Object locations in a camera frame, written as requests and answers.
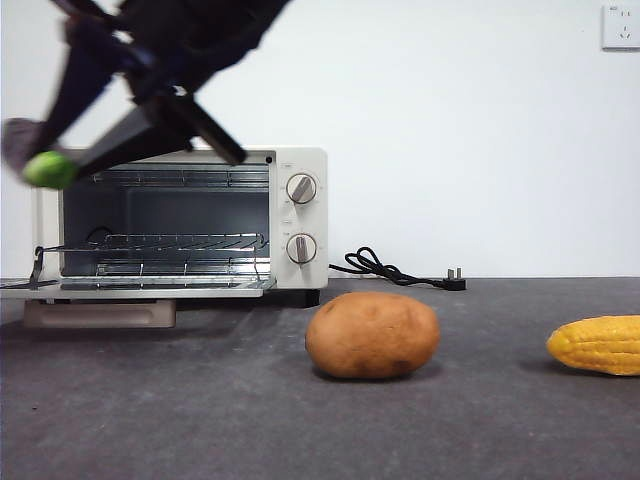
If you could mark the white Toshiba toaster oven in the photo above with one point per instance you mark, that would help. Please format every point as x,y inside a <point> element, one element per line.
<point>305,220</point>

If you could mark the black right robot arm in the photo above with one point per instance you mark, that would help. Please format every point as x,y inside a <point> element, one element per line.
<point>200,30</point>

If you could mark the beige oven knob, slanted grip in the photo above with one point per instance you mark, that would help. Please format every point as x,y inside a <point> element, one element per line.
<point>302,188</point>

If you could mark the yellow corn cob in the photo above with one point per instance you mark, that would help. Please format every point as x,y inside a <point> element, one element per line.
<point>600,345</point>

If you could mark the brown potato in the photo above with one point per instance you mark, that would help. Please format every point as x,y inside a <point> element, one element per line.
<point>372,335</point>

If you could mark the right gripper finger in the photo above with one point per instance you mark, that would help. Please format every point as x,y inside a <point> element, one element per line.
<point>140,137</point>
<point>80,80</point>

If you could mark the purple eggplant with green stem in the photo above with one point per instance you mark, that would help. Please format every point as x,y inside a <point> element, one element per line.
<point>47,170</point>

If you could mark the white wall socket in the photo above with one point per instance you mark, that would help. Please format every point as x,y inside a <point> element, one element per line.
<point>622,27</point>

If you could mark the beige oven knob, upright grip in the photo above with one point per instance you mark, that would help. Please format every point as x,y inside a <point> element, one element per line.
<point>302,248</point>

